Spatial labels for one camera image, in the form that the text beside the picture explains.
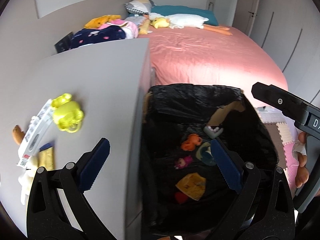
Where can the white plush toy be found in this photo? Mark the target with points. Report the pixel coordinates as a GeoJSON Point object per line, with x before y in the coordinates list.
{"type": "Point", "coordinates": [30, 167]}

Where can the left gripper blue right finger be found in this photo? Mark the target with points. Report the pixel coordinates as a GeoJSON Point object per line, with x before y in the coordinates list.
{"type": "Point", "coordinates": [227, 167]}

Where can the pink bed sheet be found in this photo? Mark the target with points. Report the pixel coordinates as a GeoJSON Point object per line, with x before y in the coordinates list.
{"type": "Point", "coordinates": [202, 57]}

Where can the black wall socket panel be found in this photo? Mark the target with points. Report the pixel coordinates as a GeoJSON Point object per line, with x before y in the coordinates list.
{"type": "Point", "coordinates": [64, 44]}

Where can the cardboard bin box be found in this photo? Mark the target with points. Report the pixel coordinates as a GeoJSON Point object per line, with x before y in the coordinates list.
{"type": "Point", "coordinates": [220, 114]}

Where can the white goose plush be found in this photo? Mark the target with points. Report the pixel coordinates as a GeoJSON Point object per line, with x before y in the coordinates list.
{"type": "Point", "coordinates": [180, 21]}

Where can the yellow duck plush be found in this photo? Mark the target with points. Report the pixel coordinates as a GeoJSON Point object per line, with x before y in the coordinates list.
{"type": "Point", "coordinates": [160, 23]}

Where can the yellow orange plush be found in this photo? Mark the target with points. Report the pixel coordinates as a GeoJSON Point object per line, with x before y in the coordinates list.
{"type": "Point", "coordinates": [96, 23]}

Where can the white long carton box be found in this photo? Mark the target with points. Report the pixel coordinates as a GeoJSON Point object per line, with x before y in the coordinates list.
{"type": "Point", "coordinates": [36, 130]}

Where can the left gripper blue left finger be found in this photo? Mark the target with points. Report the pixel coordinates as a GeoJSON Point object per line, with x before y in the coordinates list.
{"type": "Point", "coordinates": [90, 164]}

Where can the yellow corn snack bag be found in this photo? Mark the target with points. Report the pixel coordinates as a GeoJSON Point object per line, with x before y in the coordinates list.
{"type": "Point", "coordinates": [192, 185]}

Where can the green orange seahorse toy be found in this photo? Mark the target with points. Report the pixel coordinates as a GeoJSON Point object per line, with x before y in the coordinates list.
{"type": "Point", "coordinates": [192, 141]}

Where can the navy patterned blanket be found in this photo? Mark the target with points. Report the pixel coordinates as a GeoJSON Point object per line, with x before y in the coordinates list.
{"type": "Point", "coordinates": [93, 36]}

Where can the grey plastic pipe piece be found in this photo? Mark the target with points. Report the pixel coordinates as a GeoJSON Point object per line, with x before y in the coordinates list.
{"type": "Point", "coordinates": [213, 132]}

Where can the grey checked pillow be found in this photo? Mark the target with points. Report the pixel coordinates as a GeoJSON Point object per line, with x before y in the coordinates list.
{"type": "Point", "coordinates": [139, 7]}

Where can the person's right hand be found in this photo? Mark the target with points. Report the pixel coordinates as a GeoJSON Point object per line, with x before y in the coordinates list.
{"type": "Point", "coordinates": [300, 151]}

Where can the magenta bear toy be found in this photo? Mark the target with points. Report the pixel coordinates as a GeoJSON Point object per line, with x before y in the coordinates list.
{"type": "Point", "coordinates": [183, 162]}

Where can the red round toy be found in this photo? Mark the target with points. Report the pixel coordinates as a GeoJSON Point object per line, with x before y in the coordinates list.
{"type": "Point", "coordinates": [181, 197]}

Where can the brown plush bear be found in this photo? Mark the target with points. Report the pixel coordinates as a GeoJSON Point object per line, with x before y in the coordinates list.
{"type": "Point", "coordinates": [18, 134]}

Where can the black bin bag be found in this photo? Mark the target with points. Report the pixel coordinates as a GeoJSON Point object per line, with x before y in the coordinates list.
{"type": "Point", "coordinates": [173, 112]}

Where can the yellow wrapper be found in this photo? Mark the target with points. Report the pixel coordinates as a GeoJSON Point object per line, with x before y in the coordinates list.
{"type": "Point", "coordinates": [46, 156]}

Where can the white door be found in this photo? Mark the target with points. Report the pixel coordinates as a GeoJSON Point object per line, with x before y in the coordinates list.
{"type": "Point", "coordinates": [245, 14]}

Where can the yellow-green bear toy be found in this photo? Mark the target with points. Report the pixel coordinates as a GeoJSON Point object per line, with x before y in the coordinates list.
{"type": "Point", "coordinates": [67, 114]}

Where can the pink folded blanket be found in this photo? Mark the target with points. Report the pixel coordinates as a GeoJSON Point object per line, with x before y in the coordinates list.
{"type": "Point", "coordinates": [130, 28]}

